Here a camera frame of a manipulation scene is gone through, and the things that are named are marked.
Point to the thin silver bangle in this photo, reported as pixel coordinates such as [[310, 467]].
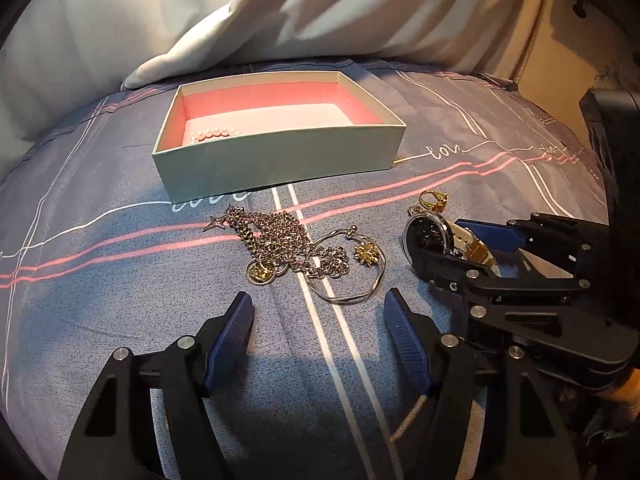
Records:
[[330, 258]]

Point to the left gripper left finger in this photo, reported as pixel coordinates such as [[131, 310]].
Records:
[[114, 438]]

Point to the person right hand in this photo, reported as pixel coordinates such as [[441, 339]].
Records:
[[614, 408]]

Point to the blue plaid bedsheet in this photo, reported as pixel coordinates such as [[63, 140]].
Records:
[[94, 256]]

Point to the beige strap wristwatch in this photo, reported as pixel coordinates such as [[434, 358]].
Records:
[[431, 231]]

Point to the grey box pink lining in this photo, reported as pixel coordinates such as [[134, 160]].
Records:
[[241, 132]]

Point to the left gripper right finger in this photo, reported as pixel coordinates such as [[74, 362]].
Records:
[[502, 400]]

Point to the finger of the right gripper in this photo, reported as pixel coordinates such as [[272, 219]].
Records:
[[565, 326], [578, 247]]

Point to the white curtain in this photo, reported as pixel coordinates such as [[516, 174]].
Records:
[[59, 55]]

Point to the gold flower earring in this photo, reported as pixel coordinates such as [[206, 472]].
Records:
[[368, 254]]

